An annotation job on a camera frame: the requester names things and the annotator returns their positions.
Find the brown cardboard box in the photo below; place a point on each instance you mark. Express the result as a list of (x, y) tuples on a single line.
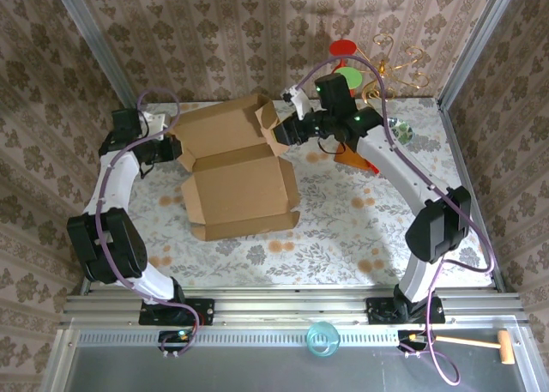
[(240, 190)]

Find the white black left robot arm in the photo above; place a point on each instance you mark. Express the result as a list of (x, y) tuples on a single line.
[(116, 182)]

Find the green plastic goblet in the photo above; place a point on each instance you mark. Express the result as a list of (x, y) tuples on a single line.
[(354, 78)]

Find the red and yellow snack packet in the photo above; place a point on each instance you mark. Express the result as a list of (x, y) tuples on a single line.
[(374, 167)]

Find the green patterned ceramic bowl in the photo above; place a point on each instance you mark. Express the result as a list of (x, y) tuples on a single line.
[(405, 132)]

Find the red plastic goblet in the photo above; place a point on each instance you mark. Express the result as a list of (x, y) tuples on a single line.
[(343, 47)]

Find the small black electronics board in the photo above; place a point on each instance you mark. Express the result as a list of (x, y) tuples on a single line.
[(176, 338), (412, 339)]

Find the teal glass cup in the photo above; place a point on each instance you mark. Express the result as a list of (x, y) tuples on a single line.
[(322, 339)]

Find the grey metal tray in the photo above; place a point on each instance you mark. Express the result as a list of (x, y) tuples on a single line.
[(257, 370)]

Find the wooden mallet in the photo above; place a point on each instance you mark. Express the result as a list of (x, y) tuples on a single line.
[(505, 347)]

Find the aluminium frame post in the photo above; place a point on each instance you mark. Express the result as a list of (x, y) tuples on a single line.
[(92, 36), (481, 36)]

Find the aluminium table edge rail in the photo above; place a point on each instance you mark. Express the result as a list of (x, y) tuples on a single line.
[(458, 152)]

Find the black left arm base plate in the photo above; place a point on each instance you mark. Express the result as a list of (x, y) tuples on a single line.
[(201, 310)]

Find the aluminium mounting rail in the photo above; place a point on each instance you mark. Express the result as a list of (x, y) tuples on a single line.
[(291, 308)]

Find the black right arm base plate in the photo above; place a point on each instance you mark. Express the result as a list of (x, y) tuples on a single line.
[(377, 310)]

